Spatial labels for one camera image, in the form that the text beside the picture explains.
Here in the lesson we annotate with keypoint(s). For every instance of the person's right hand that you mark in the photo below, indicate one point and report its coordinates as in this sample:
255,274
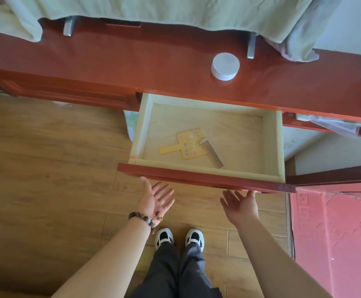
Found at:
241,211

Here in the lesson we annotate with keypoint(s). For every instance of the person's left hand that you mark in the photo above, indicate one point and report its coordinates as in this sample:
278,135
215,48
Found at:
151,203

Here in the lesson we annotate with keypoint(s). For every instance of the person's left little finger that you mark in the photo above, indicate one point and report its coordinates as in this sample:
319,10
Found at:
169,205

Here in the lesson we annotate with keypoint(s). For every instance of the person's right thumb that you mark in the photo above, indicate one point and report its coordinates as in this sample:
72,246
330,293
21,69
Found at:
251,196

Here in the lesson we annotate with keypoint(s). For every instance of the person's left middle finger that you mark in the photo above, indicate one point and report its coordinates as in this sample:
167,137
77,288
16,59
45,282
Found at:
165,191

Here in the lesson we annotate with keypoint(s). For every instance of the person's right little finger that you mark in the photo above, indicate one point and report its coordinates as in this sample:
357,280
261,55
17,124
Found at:
223,203

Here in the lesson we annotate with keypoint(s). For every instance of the person's right middle finger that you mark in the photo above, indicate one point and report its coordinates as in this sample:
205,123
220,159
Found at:
232,196

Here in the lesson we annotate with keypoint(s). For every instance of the person's left thumb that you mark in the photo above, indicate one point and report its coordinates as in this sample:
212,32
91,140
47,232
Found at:
145,184

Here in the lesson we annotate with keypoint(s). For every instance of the person's right forearm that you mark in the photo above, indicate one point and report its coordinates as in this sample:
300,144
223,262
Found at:
276,260

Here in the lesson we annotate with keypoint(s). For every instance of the person's left forearm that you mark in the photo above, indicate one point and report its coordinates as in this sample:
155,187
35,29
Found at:
106,263

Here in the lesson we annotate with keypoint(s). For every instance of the black white left shoe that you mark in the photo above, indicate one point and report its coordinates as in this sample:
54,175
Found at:
164,237

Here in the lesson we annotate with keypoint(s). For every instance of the black white shoe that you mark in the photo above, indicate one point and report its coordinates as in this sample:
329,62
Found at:
195,238
164,237

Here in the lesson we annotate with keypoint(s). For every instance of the black white right shoe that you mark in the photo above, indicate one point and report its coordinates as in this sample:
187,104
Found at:
195,238

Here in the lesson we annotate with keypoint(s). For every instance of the grey fine-tooth comb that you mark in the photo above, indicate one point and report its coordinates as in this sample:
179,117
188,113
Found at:
213,155

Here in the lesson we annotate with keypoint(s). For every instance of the yellow flowered hand mirror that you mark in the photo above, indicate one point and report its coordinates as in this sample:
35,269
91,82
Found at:
188,147

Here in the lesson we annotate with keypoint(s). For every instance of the pale printed plastic bag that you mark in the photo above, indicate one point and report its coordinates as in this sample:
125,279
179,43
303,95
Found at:
130,124

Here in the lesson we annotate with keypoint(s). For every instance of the open wooden drawer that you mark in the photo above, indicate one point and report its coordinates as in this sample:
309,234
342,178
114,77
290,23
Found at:
230,133

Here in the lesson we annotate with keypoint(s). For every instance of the dark grey trousers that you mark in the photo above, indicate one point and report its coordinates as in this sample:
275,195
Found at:
174,273

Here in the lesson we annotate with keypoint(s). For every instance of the dark red cabinet door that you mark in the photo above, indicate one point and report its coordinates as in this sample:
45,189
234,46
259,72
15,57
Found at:
332,175

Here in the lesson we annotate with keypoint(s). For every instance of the small white object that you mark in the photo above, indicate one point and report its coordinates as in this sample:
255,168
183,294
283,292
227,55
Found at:
304,117

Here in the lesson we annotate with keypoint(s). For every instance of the red embossed door panel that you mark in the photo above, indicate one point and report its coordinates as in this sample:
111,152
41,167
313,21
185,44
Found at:
338,238

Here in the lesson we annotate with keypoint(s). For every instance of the clear plastic bag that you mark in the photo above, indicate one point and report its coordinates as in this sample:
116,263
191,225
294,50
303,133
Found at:
338,125

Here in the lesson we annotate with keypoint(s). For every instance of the red wooden desk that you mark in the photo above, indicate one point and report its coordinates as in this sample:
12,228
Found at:
168,58

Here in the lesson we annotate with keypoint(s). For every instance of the white round puck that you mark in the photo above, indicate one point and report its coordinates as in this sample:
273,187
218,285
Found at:
225,66

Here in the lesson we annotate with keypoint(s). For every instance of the silver metal stand foot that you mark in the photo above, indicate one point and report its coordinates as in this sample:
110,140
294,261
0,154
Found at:
251,46
68,26

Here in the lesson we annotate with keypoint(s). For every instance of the grey pink cloth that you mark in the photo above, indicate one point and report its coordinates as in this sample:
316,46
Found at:
307,37

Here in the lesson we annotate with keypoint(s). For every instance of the pale green cloth cover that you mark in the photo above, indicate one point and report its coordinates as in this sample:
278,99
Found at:
168,9

